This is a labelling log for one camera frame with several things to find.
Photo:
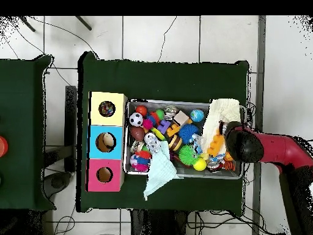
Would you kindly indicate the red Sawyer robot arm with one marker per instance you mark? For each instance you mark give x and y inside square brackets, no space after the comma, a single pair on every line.
[281,149]

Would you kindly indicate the mint green cloth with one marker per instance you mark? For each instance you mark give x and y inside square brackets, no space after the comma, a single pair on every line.
[161,171]

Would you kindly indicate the blue-label plastic bottle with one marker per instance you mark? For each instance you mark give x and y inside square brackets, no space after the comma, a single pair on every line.
[198,144]

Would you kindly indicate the dark green tablecloth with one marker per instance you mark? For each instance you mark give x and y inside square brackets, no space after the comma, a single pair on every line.
[19,171]
[159,80]

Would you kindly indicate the clear plastic bottle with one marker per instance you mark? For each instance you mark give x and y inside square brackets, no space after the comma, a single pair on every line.
[152,142]

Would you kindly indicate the cream knitted cloth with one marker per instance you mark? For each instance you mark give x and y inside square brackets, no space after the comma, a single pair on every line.
[220,110]

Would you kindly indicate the plain wooden block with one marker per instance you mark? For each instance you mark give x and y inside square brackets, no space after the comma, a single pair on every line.
[181,118]

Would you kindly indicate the shallow mesh bin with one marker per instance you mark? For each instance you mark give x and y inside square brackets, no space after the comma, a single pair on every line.
[134,105]

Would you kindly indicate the black and white soccer ball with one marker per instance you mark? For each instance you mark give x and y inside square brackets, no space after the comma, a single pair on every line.
[136,119]

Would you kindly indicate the orange toy brick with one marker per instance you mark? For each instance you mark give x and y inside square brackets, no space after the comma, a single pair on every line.
[216,145]

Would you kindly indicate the green spiky ball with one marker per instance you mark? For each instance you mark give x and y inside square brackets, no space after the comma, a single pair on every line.
[187,154]

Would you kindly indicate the black upright bar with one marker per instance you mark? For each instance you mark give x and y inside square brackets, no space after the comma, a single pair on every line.
[71,127]

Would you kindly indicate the wooden box with three holes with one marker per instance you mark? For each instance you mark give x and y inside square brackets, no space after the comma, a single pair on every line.
[95,120]

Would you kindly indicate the brown toy football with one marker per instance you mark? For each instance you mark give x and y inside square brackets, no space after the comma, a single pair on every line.
[137,133]

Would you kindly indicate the black tripod leg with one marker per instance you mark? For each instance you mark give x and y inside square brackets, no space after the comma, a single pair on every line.
[83,23]
[27,23]

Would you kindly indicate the yellow ball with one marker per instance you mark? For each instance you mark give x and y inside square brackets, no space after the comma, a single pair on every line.
[200,164]

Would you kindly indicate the blue spiky ball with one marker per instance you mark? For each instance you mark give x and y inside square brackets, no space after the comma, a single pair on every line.
[188,133]

